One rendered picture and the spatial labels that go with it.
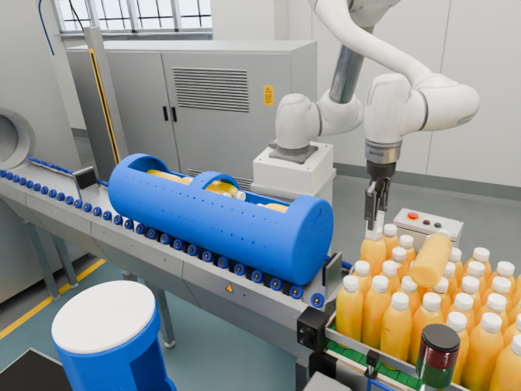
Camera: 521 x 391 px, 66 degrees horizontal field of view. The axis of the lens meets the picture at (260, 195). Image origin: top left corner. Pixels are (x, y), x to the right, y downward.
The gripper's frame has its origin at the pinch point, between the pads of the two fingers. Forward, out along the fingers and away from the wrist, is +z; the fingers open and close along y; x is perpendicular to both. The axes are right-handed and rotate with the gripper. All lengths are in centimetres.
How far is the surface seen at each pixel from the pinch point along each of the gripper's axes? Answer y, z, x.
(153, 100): -116, 19, -237
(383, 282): 12.0, 8.5, 8.0
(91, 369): 66, 24, -47
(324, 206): -4.7, 1.7, -18.5
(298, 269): 11.8, 15.5, -17.9
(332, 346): 19.9, 30.8, -1.8
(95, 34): -28, -43, -160
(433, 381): 39.7, 2.6, 27.7
